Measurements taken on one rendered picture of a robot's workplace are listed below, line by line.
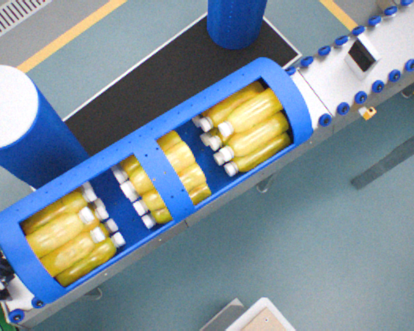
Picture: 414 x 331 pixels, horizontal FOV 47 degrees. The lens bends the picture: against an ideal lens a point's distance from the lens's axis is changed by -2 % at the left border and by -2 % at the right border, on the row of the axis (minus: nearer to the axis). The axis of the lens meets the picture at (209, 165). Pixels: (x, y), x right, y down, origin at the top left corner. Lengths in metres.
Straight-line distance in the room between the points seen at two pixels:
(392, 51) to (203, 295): 1.40
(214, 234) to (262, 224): 0.25
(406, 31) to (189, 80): 1.12
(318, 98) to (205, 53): 1.03
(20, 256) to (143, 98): 1.40
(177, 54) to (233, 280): 1.19
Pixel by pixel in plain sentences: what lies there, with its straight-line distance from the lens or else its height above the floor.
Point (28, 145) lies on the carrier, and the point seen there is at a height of 0.96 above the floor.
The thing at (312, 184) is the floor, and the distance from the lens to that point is 2.56.
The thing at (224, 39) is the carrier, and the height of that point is 0.24.
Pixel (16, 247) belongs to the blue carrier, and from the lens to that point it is 1.28.
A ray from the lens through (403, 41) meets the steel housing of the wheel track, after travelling 1.88.
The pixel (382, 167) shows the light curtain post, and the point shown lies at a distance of 2.27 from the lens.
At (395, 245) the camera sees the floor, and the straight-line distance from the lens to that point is 2.65.
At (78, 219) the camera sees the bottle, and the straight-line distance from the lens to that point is 1.30.
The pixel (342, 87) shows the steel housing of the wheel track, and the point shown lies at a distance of 1.72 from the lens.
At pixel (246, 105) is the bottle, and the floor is 1.19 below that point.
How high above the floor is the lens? 2.43
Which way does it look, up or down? 75 degrees down
